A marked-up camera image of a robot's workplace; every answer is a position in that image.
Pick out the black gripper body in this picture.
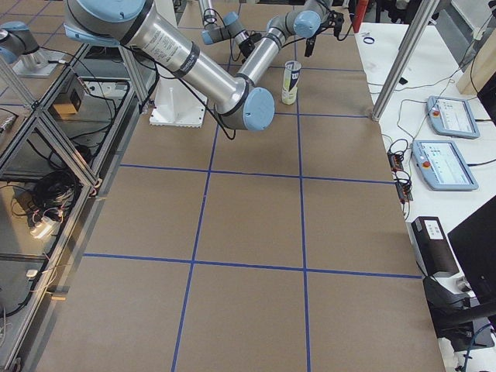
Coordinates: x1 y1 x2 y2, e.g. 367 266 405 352
239 37 255 58

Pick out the Wilson tennis ball can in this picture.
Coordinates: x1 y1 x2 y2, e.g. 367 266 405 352
281 60 301 105

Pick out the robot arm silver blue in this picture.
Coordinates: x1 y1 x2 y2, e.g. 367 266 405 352
198 1 262 62
64 1 326 131

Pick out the small black electronics board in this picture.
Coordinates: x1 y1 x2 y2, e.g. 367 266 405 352
387 151 404 171

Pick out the black box with label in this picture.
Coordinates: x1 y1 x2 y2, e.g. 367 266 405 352
411 216 459 277

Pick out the black monitor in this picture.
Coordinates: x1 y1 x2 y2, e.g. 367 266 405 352
448 197 496 302

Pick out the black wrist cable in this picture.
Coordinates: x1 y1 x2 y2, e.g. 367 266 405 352
317 0 355 41
229 32 263 64

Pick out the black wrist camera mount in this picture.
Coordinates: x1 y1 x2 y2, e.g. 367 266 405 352
328 10 344 38

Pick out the white pedestal column base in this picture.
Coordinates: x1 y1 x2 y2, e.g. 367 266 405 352
150 66 205 128

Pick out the teach pendant near post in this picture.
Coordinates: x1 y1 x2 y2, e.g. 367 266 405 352
426 96 480 140

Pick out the teach pendant farther from post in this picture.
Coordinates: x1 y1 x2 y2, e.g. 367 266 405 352
412 140 479 191

